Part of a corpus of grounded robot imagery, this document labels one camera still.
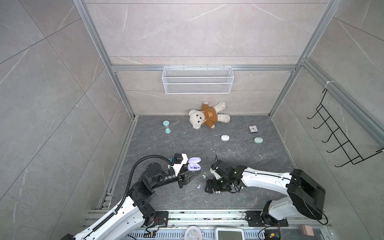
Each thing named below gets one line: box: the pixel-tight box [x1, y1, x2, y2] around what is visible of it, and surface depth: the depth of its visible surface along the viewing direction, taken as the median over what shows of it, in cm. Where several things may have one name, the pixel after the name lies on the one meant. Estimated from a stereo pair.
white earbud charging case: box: [221, 134, 230, 142], surface depth 106 cm
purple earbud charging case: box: [187, 157, 202, 171], surface depth 63 cm
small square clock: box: [249, 125, 259, 133], surface depth 112 cm
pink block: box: [299, 225, 315, 236], surface depth 71 cm
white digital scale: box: [214, 227, 245, 240], surface depth 67 cm
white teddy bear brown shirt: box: [188, 101, 231, 130], surface depth 113 cm
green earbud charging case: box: [253, 137, 264, 144], surface depth 106 cm
